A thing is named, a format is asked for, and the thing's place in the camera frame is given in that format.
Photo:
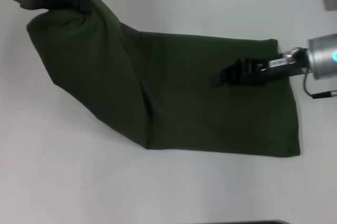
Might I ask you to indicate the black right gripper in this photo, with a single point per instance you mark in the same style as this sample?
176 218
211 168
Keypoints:
284 68

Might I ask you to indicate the dark green printed t-shirt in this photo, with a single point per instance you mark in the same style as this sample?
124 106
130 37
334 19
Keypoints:
158 76

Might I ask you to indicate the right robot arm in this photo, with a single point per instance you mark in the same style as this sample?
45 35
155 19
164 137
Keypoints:
323 55

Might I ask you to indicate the small silver wrist connector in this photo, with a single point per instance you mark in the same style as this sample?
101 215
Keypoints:
294 55

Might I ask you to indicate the dark flat object edge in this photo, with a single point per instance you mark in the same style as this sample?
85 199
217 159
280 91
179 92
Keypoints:
250 222

